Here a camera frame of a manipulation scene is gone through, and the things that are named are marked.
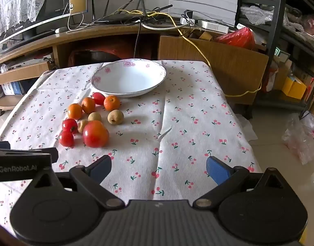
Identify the black television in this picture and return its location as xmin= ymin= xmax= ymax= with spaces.
xmin=0 ymin=0 xmax=70 ymax=55

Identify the black router with antennas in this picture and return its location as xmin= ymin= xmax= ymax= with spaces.
xmin=91 ymin=0 xmax=173 ymax=25

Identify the black metal shelf rack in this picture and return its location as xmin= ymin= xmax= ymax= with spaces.
xmin=238 ymin=0 xmax=314 ymax=120

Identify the yellow box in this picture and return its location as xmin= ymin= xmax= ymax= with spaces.
xmin=282 ymin=75 xmax=307 ymax=99

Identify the stack of white panels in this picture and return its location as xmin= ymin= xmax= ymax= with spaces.
xmin=169 ymin=0 xmax=241 ymax=26

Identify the small red tomato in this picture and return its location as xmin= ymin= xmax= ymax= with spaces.
xmin=92 ymin=92 xmax=106 ymax=105
xmin=59 ymin=131 xmax=75 ymax=147
xmin=62 ymin=118 xmax=78 ymax=134

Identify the brown wooden board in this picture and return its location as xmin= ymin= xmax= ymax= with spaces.
xmin=158 ymin=35 xmax=269 ymax=105

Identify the large red tomato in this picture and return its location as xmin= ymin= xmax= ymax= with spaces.
xmin=83 ymin=120 xmax=110 ymax=148

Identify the orange tangerine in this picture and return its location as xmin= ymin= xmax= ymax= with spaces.
xmin=82 ymin=97 xmax=96 ymax=114
xmin=68 ymin=104 xmax=83 ymax=120
xmin=104 ymin=96 xmax=121 ymax=111

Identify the yellow cable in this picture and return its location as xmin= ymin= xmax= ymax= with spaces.
xmin=116 ymin=9 xmax=262 ymax=98

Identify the white power strip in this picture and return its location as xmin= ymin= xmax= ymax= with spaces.
xmin=197 ymin=19 xmax=229 ymax=34

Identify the large red plastic bag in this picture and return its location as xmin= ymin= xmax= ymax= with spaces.
xmin=67 ymin=40 xmax=153 ymax=65

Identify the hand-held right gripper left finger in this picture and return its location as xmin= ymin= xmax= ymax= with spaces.
xmin=26 ymin=155 xmax=125 ymax=209

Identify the white lace cloth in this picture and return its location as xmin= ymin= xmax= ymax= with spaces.
xmin=0 ymin=0 xmax=51 ymax=44

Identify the black hanging cable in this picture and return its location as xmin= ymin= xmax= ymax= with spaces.
xmin=133 ymin=22 xmax=142 ymax=59

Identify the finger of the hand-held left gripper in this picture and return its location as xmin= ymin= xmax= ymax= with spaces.
xmin=0 ymin=147 xmax=58 ymax=163

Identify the thick white cable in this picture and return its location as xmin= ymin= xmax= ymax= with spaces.
xmin=142 ymin=22 xmax=191 ymax=30

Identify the blue and white box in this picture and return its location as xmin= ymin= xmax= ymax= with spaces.
xmin=2 ymin=81 xmax=25 ymax=96

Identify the thin white cable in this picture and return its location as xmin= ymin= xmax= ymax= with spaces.
xmin=66 ymin=11 xmax=86 ymax=33

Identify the white floral bowl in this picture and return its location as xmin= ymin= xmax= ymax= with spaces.
xmin=91 ymin=59 xmax=167 ymax=98

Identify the cherry print tablecloth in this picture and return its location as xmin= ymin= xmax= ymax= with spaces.
xmin=0 ymin=59 xmax=262 ymax=236

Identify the wooden television stand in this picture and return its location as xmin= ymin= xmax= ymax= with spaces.
xmin=0 ymin=18 xmax=214 ymax=109

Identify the silver set-top box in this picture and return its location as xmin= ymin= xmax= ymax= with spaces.
xmin=0 ymin=58 xmax=49 ymax=73

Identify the clear plastic bag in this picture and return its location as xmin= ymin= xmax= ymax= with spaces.
xmin=282 ymin=113 xmax=314 ymax=165

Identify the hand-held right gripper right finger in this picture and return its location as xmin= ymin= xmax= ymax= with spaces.
xmin=193 ymin=156 xmax=293 ymax=209

